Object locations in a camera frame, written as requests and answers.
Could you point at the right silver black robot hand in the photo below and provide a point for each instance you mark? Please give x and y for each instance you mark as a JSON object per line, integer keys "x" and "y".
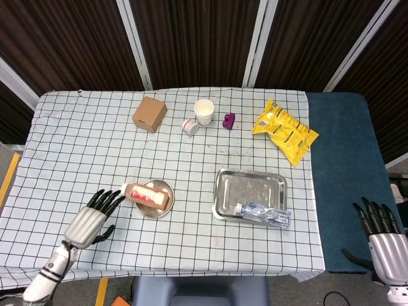
{"x": 387, "y": 252}

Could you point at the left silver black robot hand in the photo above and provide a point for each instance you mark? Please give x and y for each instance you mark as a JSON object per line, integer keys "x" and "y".
{"x": 84, "y": 224}

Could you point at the orange-labelled drink bottle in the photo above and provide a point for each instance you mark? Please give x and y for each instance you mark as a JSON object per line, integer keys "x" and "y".
{"x": 146, "y": 195}

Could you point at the clear plastic water bottle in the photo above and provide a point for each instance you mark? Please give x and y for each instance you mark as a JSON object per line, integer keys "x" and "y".
{"x": 264, "y": 215}

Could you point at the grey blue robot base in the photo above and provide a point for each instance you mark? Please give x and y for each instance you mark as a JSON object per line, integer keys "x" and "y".
{"x": 201, "y": 291}

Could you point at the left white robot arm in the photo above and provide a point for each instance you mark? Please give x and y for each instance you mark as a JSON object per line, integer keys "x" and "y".
{"x": 41, "y": 282}

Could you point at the round steel plate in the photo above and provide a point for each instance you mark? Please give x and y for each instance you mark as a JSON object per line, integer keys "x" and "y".
{"x": 153, "y": 213}

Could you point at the white black checkered tablecloth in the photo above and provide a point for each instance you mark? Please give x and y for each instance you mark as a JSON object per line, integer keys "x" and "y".
{"x": 79, "y": 153}

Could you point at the orange floor object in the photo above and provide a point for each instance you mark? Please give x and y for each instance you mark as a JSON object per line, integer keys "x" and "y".
{"x": 122, "y": 301}

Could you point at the teal table cover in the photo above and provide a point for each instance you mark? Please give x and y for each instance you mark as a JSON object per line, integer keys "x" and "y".
{"x": 344, "y": 159}

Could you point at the brown cardboard box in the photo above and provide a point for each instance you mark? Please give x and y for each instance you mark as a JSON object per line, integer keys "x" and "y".
{"x": 149, "y": 114}

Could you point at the small white jar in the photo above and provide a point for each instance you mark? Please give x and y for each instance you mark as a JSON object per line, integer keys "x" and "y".
{"x": 190, "y": 128}

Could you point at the rectangular steel tray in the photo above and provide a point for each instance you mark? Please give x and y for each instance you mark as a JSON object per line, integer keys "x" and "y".
{"x": 248, "y": 188}

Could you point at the yellow snack bag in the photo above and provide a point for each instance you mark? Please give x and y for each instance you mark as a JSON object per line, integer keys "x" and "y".
{"x": 285, "y": 130}

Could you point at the white paper cup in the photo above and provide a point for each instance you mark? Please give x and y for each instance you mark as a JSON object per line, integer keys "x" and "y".
{"x": 204, "y": 113}

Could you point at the purple plastic block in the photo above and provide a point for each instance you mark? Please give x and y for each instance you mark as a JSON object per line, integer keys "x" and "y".
{"x": 229, "y": 121}

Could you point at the brown folding partition screen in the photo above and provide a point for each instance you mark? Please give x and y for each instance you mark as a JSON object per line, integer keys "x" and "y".
{"x": 197, "y": 38}

